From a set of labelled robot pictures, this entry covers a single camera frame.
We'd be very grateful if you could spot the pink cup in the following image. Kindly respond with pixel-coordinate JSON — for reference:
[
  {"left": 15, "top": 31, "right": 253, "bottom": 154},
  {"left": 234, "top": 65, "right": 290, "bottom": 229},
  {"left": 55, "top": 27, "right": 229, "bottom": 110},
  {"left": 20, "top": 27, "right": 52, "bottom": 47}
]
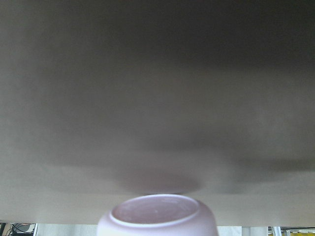
[{"left": 96, "top": 194, "right": 219, "bottom": 236}]

